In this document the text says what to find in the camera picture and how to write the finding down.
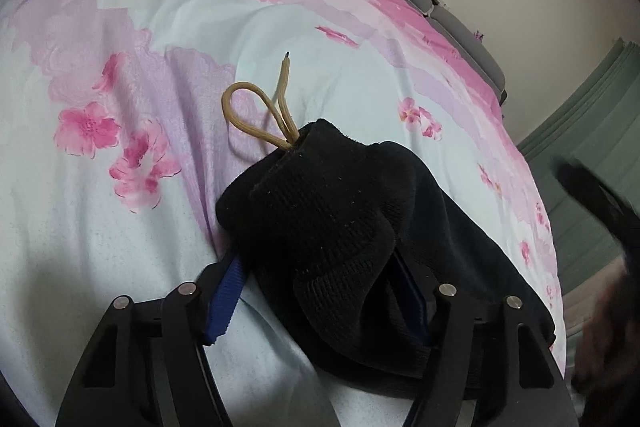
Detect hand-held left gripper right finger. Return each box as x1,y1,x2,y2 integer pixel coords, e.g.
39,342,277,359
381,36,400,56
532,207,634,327
390,252,581,427

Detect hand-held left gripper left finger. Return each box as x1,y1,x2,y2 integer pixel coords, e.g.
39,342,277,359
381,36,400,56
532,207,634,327
55,255,247,427

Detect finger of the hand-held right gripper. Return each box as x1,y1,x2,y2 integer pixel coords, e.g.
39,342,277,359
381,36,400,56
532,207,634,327
552,156,640,268

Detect black pants with tan drawstring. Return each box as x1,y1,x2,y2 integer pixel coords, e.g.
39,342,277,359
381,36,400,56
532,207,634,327
215,52,557,379

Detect person's right hand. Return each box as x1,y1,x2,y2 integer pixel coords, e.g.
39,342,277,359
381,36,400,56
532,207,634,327
570,264,640,403

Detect green curtain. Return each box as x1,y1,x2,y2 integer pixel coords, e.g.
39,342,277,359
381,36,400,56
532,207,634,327
515,37,640,298

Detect floral pink bed blanket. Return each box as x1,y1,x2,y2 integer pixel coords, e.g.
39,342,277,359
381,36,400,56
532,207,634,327
0,0,568,427

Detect grey padded headboard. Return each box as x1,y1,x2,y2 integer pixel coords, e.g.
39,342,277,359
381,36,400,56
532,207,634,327
317,0,508,104

